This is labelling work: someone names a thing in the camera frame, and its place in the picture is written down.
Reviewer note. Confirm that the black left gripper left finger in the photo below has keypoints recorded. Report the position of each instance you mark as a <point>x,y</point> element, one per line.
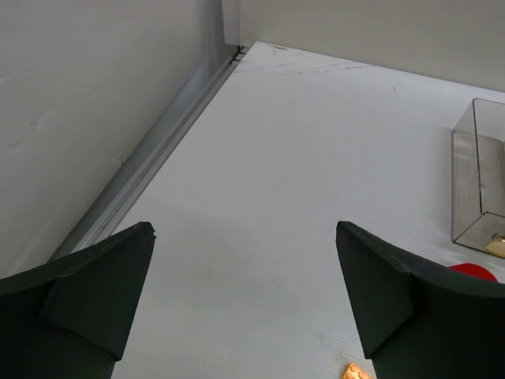
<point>71,317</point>

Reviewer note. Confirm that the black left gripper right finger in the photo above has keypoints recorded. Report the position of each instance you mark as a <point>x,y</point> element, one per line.
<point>416,318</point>

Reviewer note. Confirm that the large red lego assembly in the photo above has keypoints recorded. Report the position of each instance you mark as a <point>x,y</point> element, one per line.
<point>475,270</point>

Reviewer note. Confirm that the small orange lego brick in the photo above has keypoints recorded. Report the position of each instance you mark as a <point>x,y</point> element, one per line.
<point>353,371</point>

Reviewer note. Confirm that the aluminium frame rail left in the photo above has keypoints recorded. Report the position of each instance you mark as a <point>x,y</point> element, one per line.
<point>135,174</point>

